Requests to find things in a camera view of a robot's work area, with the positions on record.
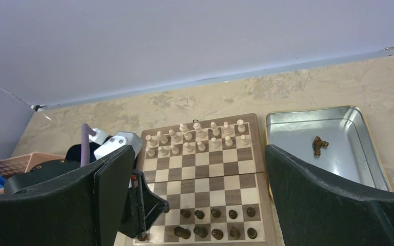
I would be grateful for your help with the wooden chess board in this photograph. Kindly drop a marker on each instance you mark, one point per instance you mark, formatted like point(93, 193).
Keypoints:
point(202, 182)

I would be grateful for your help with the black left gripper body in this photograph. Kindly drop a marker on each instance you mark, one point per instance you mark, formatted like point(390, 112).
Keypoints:
point(44, 171)

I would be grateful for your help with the row of light chess pieces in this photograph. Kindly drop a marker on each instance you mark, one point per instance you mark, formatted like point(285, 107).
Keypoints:
point(232, 136)

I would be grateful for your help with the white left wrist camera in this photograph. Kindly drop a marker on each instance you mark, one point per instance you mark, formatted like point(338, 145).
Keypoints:
point(109, 143)

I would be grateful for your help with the pile of dark chess pieces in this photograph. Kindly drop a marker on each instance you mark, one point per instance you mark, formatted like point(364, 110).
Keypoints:
point(318, 144)

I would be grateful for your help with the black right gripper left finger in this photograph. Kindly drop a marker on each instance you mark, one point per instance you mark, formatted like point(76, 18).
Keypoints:
point(81, 207)

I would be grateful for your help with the dark pawn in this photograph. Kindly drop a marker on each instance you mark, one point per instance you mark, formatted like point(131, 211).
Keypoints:
point(232, 214)
point(199, 214)
point(215, 213)
point(185, 213)

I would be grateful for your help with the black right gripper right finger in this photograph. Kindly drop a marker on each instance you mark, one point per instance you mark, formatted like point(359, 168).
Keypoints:
point(317, 207)

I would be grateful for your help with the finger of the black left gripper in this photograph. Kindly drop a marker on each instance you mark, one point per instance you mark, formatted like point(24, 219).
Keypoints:
point(142, 208)

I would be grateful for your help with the gold metal tin tray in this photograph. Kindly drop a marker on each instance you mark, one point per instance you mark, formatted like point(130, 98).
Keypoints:
point(351, 152)

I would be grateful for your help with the dark back rank piece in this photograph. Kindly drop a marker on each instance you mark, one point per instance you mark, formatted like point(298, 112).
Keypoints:
point(181, 232)

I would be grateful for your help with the orange plastic basket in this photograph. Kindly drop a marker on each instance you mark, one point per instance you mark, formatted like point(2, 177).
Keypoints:
point(23, 164)

